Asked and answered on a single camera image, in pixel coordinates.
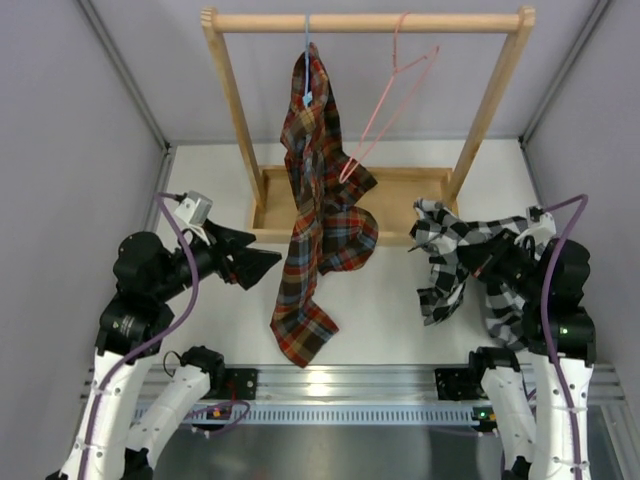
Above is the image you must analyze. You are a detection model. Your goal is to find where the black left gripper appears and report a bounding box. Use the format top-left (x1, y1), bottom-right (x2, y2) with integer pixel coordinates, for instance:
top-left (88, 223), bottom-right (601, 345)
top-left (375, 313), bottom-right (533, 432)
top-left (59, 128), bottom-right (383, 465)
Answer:
top-left (152, 217), bottom-right (280, 302)

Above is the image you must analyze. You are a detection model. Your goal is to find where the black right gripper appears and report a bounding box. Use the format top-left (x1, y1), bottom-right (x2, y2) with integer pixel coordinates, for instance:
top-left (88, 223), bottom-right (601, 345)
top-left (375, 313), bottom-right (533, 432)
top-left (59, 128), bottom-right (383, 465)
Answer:
top-left (451, 227), bottom-right (547, 301)

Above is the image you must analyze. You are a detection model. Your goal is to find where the black white checkered shirt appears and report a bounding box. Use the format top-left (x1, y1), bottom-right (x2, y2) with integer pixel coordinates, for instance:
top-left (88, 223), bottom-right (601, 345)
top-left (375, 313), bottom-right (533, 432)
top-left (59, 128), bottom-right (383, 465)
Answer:
top-left (410, 198), bottom-right (528, 351)

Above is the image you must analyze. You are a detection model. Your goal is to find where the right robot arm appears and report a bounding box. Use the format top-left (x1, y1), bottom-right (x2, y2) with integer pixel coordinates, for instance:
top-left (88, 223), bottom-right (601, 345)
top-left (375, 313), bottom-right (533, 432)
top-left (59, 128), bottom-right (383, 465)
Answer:
top-left (458, 230), bottom-right (596, 479)

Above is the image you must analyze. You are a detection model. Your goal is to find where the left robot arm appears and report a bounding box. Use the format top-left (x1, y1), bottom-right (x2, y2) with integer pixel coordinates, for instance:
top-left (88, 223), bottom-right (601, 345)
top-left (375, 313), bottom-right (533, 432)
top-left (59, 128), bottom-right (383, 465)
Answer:
top-left (51, 220), bottom-right (282, 479)

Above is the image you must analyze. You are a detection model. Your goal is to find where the brown red plaid shirt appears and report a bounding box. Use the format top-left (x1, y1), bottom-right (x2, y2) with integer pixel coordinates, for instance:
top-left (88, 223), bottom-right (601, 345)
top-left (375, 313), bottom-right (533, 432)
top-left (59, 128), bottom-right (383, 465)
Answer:
top-left (270, 44), bottom-right (379, 368)

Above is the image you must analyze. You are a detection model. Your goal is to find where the wooden clothes rack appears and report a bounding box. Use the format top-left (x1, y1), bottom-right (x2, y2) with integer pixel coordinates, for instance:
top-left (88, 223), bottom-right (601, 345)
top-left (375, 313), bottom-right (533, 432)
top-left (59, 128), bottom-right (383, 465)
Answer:
top-left (200, 5), bottom-right (537, 247)

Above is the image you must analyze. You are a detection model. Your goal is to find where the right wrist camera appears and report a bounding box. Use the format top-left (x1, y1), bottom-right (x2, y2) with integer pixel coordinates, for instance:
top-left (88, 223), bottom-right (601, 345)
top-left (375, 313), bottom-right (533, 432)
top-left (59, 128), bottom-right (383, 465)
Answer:
top-left (516, 206), bottom-right (557, 245)

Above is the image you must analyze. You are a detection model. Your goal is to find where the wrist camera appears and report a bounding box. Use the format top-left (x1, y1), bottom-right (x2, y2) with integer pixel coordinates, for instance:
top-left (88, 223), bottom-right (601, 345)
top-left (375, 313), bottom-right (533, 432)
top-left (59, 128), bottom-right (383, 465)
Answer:
top-left (516, 206), bottom-right (557, 245)
top-left (174, 190), bottom-right (212, 239)

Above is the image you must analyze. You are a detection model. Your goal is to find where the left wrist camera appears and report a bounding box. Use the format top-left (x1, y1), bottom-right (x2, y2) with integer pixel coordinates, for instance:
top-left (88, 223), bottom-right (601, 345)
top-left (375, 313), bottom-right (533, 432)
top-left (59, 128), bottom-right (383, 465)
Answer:
top-left (174, 190), bottom-right (212, 239)

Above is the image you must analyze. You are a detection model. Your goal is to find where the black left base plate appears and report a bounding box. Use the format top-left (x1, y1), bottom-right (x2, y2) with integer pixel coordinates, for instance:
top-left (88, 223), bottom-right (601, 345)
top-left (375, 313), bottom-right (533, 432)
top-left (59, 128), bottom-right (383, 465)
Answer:
top-left (217, 368), bottom-right (259, 401)

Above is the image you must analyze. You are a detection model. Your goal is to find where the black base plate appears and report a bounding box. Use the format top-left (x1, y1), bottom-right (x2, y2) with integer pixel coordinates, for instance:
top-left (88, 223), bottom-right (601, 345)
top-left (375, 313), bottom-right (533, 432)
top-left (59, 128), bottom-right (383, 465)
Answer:
top-left (434, 367), bottom-right (481, 401)
top-left (217, 368), bottom-right (259, 401)

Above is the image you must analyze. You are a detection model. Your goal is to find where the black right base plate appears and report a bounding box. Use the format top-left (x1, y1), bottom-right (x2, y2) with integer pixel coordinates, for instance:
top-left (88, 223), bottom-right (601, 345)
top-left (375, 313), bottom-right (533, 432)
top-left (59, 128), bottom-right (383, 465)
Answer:
top-left (434, 367), bottom-right (481, 401)

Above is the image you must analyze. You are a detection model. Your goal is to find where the aluminium mounting rail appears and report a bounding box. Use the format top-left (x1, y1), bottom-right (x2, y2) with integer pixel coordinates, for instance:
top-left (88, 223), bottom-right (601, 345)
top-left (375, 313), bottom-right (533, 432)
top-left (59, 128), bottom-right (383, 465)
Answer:
top-left (79, 363), bottom-right (626, 405)

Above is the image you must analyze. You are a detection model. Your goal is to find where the grey slotted cable duct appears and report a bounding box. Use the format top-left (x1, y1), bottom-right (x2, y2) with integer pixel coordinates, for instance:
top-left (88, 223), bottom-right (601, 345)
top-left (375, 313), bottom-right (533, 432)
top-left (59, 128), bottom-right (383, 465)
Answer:
top-left (181, 404), bottom-right (487, 427)

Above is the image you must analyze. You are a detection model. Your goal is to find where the blue wire hanger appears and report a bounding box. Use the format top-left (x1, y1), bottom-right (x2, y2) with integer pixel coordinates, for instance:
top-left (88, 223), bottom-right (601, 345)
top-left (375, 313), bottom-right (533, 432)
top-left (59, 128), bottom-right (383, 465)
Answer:
top-left (302, 14), bottom-right (313, 108)

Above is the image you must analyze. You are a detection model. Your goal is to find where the pink wire hanger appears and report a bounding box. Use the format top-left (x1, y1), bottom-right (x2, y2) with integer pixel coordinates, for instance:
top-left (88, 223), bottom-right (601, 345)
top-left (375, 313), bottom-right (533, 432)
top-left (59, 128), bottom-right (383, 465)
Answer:
top-left (338, 11), bottom-right (440, 184)

